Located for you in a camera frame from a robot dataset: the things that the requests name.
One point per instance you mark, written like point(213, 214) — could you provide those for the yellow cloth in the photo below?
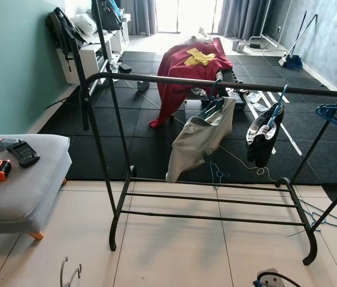
point(199, 57)

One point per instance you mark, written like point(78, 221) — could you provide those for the black backpack blue trim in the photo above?
point(105, 13)

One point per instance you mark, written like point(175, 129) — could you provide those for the white bag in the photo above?
point(84, 25)

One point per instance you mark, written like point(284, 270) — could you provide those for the black garment white collar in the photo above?
point(264, 152)

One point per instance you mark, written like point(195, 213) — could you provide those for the grey curtain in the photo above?
point(138, 15)
point(240, 15)

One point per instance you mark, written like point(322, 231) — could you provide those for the black handheld device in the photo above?
point(26, 153)

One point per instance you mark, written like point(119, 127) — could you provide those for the beige shirt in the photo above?
point(198, 140)

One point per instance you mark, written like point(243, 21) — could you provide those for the grey ottoman wooden legs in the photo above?
point(21, 197)

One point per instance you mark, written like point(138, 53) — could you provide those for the small grey box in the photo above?
point(143, 85)

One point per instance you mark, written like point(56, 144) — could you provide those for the black metal clothes rack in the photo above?
point(162, 78)

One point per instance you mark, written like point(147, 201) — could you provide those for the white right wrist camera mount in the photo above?
point(267, 276)

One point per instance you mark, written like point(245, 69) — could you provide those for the blue dustpan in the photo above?
point(293, 61)

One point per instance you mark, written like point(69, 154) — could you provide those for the white shelf unit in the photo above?
point(87, 63)

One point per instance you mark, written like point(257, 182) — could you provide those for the red blanket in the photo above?
point(177, 72)

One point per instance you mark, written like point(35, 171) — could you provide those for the teal plastic hanger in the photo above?
point(213, 107)

